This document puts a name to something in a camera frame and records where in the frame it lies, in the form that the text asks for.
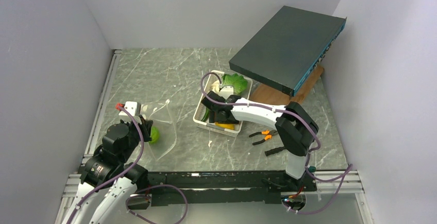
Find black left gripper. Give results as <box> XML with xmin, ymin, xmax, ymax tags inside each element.
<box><xmin>119</xmin><ymin>114</ymin><xmax>153</xmax><ymax>163</ymax></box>

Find yellow lemon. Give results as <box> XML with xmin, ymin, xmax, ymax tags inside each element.
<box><xmin>215</xmin><ymin>122</ymin><xmax>235</xmax><ymax>130</ymax></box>

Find light green round fruit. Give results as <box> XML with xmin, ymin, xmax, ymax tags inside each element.
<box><xmin>149</xmin><ymin>126</ymin><xmax>160</xmax><ymax>144</ymax></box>

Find polka dot zip top bag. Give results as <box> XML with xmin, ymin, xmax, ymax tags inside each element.
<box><xmin>140</xmin><ymin>99</ymin><xmax>177</xmax><ymax>161</ymax></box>

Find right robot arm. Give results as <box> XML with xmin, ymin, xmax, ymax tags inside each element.
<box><xmin>201</xmin><ymin>91</ymin><xmax>319</xmax><ymax>191</ymax></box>

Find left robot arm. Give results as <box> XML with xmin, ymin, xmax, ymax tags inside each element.
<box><xmin>62</xmin><ymin>117</ymin><xmax>153</xmax><ymax>223</ymax></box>

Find dark green cucumber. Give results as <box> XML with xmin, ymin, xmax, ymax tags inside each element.
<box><xmin>200</xmin><ymin>108</ymin><xmax>210</xmax><ymax>122</ymax></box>

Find white garlic cluster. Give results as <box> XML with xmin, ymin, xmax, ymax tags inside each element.
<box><xmin>210</xmin><ymin>80</ymin><xmax>221</xmax><ymax>94</ymax></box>

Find green white cabbage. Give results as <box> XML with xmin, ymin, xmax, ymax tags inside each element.
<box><xmin>222</xmin><ymin>73</ymin><xmax>248</xmax><ymax>95</ymax></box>

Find white perforated plastic basket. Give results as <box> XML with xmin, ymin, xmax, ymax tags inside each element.
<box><xmin>193</xmin><ymin>70</ymin><xmax>253</xmax><ymax>137</ymax></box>

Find wooden cutting board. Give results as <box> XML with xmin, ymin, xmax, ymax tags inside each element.
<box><xmin>249</xmin><ymin>66</ymin><xmax>324</xmax><ymax>105</ymax></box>

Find black hammer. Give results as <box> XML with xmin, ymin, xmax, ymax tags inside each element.
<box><xmin>264</xmin><ymin>146</ymin><xmax>285</xmax><ymax>157</ymax></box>

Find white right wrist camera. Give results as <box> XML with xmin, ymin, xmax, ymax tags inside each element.
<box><xmin>218</xmin><ymin>85</ymin><xmax>234</xmax><ymax>99</ymax></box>

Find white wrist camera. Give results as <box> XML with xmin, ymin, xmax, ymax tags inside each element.
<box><xmin>218</xmin><ymin>85</ymin><xmax>234</xmax><ymax>99</ymax></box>
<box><xmin>115</xmin><ymin>101</ymin><xmax>141</xmax><ymax>123</ymax></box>

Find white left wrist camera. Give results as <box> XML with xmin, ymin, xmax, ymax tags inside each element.
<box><xmin>115</xmin><ymin>101</ymin><xmax>141</xmax><ymax>123</ymax></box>

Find orange handled pliers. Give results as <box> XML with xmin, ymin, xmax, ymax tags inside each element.
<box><xmin>248</xmin><ymin>129</ymin><xmax>279</xmax><ymax>146</ymax></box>

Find aluminium frame profile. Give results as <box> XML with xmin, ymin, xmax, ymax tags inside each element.
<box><xmin>55</xmin><ymin>49</ymin><xmax>122</xmax><ymax>223</ymax></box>

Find dark network switch box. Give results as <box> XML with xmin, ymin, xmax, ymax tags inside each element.
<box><xmin>229</xmin><ymin>6</ymin><xmax>347</xmax><ymax>97</ymax></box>

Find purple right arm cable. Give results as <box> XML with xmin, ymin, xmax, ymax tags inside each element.
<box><xmin>200</xmin><ymin>72</ymin><xmax>354</xmax><ymax>216</ymax></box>

